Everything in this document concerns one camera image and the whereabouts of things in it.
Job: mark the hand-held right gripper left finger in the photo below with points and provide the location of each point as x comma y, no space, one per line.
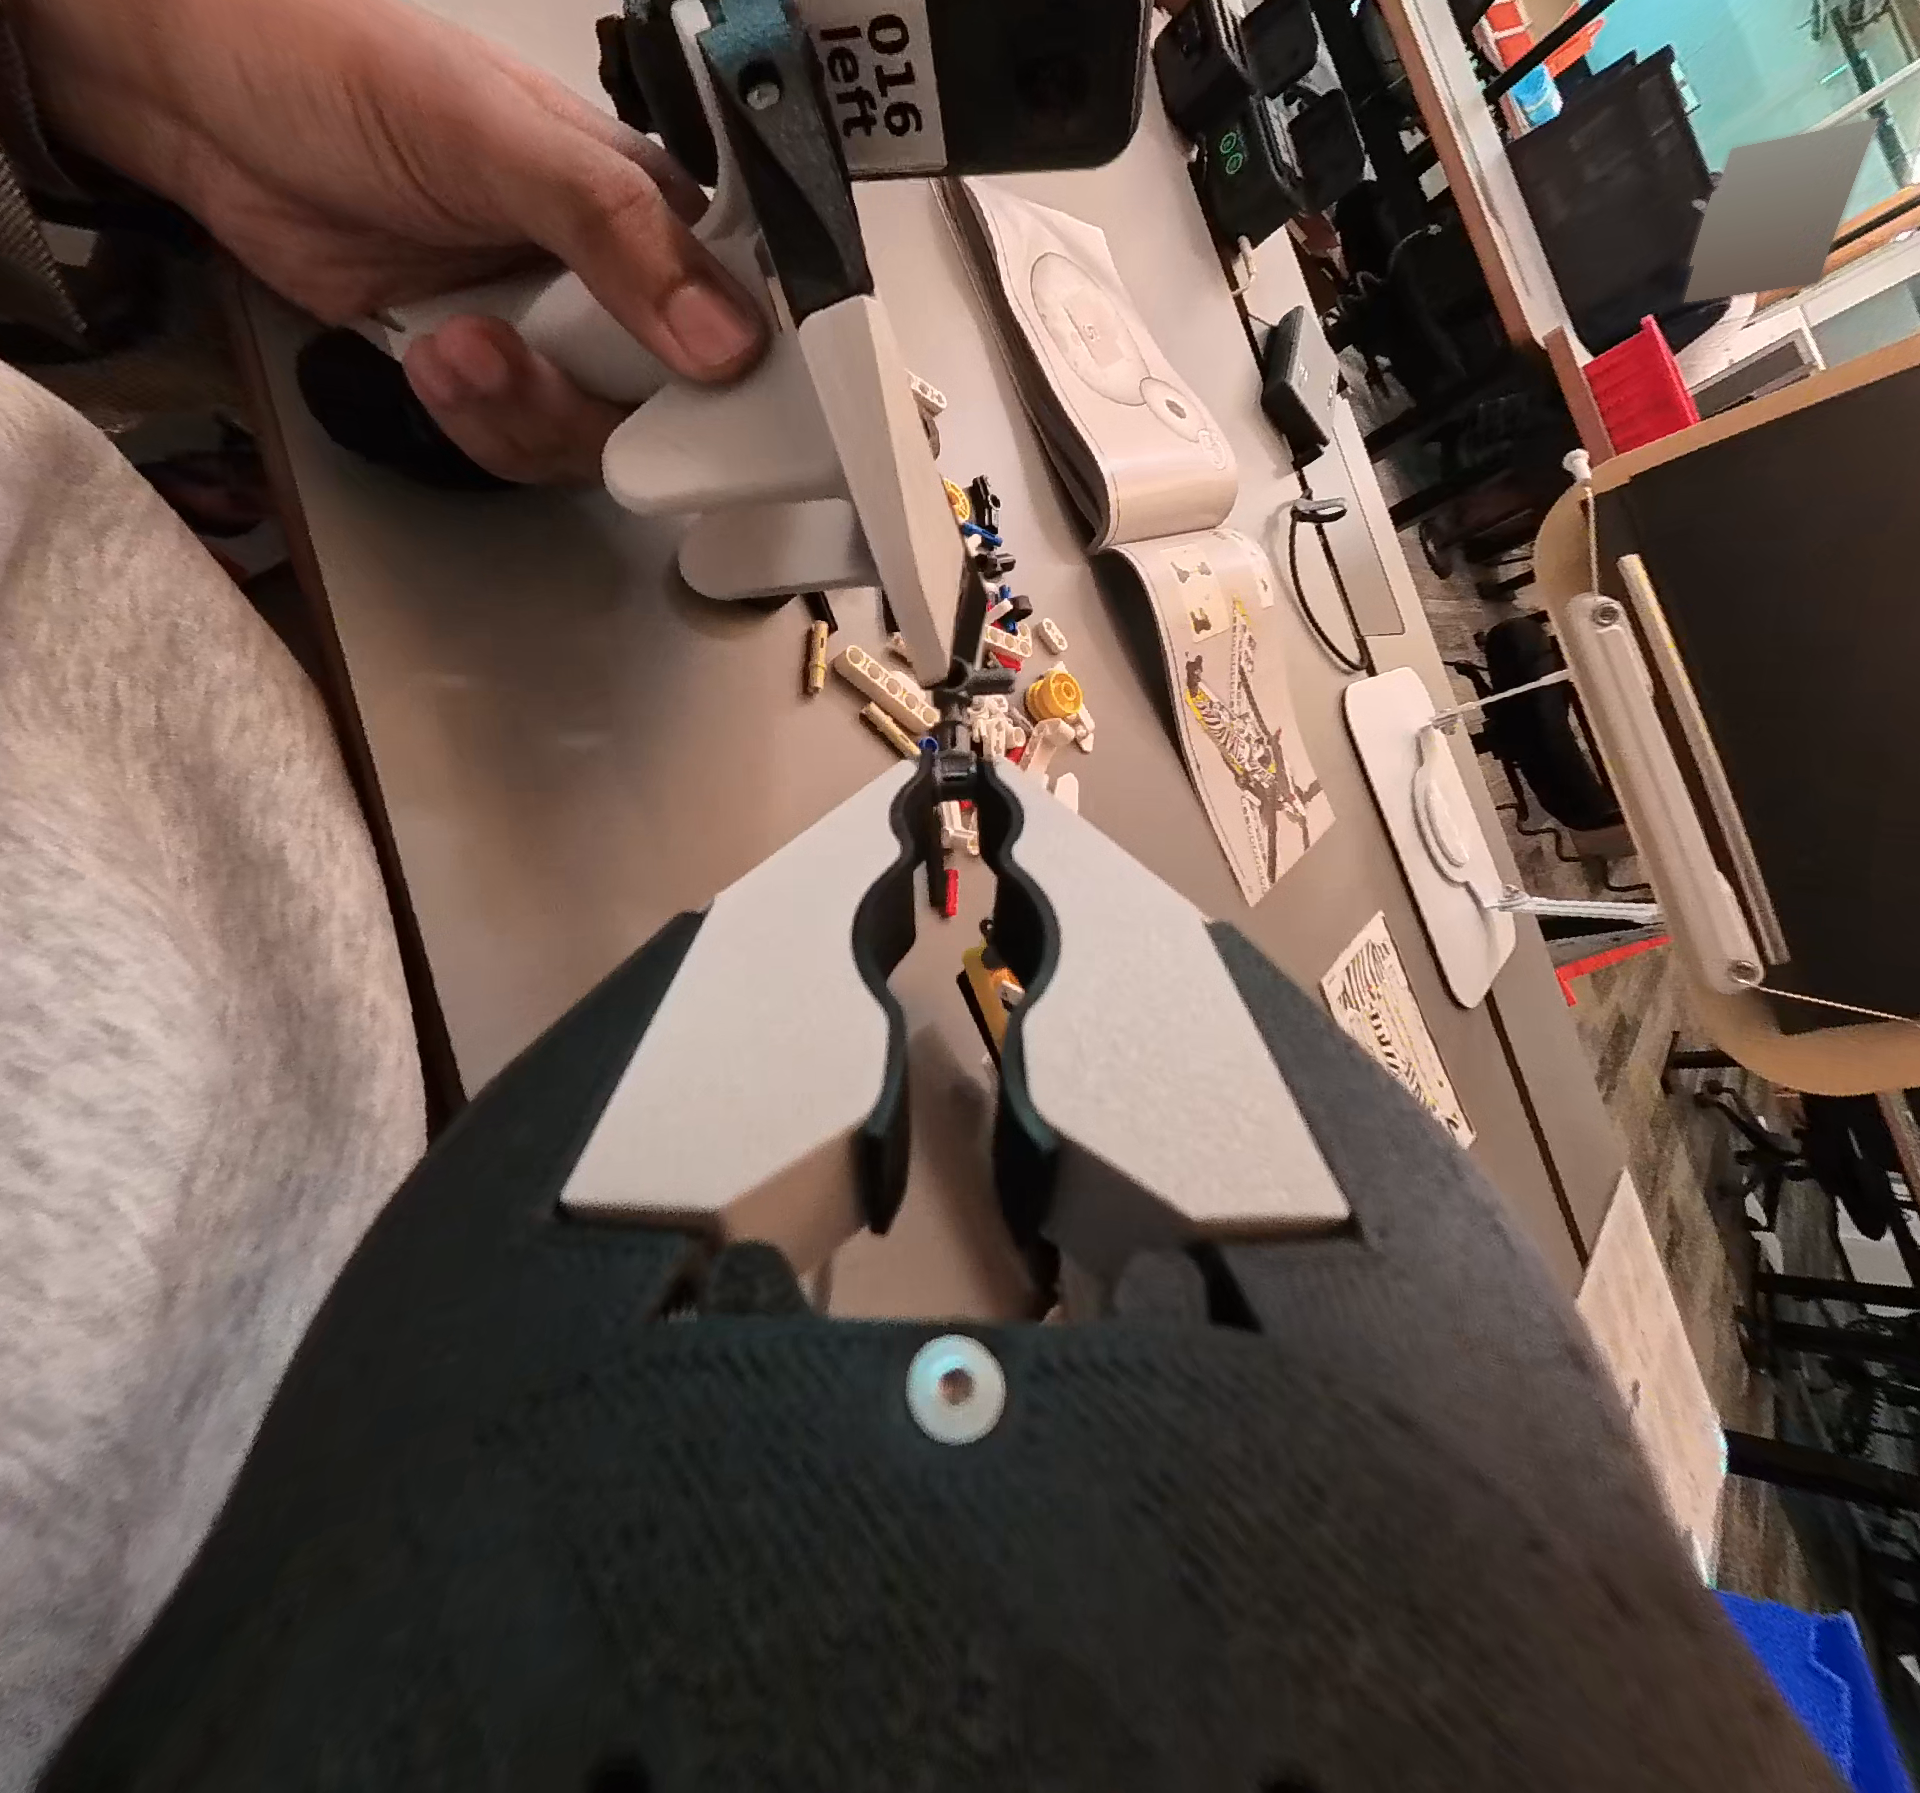
751,1043

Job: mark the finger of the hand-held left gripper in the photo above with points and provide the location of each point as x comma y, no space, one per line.
892,472
976,624

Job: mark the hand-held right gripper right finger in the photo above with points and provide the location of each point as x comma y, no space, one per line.
1171,1073

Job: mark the pile of lego pieces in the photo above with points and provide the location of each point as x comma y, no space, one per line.
900,675

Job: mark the small black lego assembly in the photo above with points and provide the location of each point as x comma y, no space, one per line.
953,770

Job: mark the person's left forearm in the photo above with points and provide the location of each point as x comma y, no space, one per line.
27,218

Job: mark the lego helicopter model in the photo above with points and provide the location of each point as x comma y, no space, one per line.
989,985

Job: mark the open lego instruction booklet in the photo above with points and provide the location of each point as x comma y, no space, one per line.
1139,382

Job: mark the person's left hand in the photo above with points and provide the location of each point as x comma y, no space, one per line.
374,159

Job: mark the black box device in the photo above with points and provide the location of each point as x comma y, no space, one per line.
1200,52

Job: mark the black charger with green lights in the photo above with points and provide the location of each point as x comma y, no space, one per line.
1247,167

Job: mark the white oval device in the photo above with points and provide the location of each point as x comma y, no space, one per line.
1443,810

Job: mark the white rounded mat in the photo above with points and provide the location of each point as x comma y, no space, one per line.
1394,743

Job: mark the black power adapter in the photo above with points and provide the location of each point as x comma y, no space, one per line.
1298,377

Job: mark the black office chair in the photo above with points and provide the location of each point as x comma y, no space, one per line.
1544,727

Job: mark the black computer monitor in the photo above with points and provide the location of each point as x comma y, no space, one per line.
1612,187

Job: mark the red storage bin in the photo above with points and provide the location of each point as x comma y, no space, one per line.
1637,392

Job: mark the black panel with wooden rim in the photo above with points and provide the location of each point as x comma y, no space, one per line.
1800,653

